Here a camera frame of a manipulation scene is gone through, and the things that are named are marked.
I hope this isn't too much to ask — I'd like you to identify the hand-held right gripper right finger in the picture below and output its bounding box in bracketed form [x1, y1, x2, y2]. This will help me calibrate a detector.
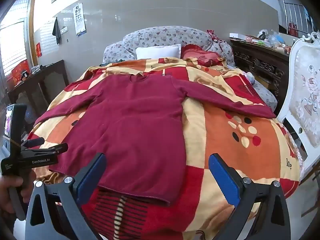
[208, 153, 292, 240]

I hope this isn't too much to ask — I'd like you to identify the white pillow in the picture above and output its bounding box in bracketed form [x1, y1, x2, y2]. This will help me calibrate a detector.
[136, 44, 182, 60]

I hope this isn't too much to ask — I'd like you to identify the red orange patterned blanket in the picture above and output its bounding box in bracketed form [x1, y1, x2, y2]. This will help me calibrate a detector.
[26, 57, 300, 240]

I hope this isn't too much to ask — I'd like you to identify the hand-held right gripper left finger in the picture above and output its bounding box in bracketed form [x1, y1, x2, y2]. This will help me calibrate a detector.
[25, 152, 107, 240]

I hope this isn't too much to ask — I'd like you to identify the dark hanging cloth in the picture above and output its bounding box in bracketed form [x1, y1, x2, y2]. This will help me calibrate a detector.
[52, 17, 62, 45]

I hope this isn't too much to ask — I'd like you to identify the window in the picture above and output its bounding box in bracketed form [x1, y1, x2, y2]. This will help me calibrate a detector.
[0, 0, 34, 78]

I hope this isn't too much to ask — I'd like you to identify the white ornate chair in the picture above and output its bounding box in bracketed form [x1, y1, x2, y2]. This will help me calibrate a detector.
[276, 32, 320, 180]

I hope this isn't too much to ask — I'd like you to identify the red gift box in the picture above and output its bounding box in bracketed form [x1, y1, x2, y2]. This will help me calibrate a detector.
[11, 60, 29, 85]

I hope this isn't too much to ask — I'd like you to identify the red patterned cloth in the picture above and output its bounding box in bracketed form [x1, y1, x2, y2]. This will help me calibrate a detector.
[207, 29, 225, 46]

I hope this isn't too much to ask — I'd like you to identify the dark wooden side table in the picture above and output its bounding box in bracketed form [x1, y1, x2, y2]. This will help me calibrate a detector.
[7, 60, 69, 140]

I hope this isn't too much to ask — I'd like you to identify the metal stair railing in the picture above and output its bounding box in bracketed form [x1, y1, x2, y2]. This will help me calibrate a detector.
[276, 0, 314, 34]

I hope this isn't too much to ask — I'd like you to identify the person's left hand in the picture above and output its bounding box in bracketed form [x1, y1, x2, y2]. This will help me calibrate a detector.
[0, 170, 37, 213]

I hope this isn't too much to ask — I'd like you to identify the red cushion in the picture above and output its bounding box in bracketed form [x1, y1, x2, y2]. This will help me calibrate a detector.
[181, 44, 225, 67]

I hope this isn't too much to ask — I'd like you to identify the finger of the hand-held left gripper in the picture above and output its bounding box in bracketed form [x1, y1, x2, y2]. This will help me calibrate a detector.
[21, 143, 69, 156]
[22, 137, 45, 148]

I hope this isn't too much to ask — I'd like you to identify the dark carved wooden cabinet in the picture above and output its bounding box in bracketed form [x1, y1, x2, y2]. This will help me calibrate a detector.
[229, 38, 290, 110]

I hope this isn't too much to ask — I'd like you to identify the clear plastic bag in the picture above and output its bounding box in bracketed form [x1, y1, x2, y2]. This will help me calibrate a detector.
[257, 29, 286, 48]

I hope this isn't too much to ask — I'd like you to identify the maroon sweater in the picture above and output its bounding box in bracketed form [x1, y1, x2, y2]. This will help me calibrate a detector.
[34, 74, 277, 207]

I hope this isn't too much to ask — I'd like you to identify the eye chart poster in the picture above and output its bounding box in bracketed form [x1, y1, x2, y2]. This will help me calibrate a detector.
[73, 3, 87, 37]

